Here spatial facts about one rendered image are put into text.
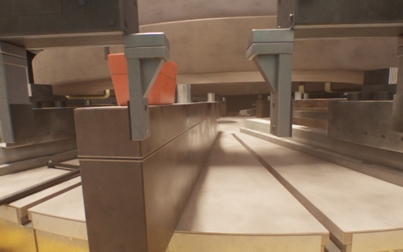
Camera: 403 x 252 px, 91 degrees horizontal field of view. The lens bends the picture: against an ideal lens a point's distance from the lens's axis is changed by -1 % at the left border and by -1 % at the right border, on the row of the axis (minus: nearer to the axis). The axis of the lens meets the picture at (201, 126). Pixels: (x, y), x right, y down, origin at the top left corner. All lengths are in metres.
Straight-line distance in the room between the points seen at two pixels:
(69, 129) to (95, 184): 1.19
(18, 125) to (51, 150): 1.42
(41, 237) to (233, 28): 1.25
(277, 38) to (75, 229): 0.82
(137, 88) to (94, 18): 0.07
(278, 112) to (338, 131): 1.14
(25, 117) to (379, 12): 0.36
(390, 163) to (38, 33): 1.31
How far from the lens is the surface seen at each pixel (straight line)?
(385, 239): 0.86
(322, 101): 2.53
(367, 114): 1.24
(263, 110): 4.46
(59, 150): 1.72
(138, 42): 0.21
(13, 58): 0.29
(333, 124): 1.36
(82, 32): 0.23
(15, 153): 1.65
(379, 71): 1.37
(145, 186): 0.43
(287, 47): 0.21
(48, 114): 1.59
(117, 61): 0.54
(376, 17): 0.25
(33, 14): 0.25
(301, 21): 0.21
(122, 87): 0.54
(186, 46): 1.13
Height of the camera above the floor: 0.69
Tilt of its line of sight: 7 degrees down
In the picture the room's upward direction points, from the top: 1 degrees counter-clockwise
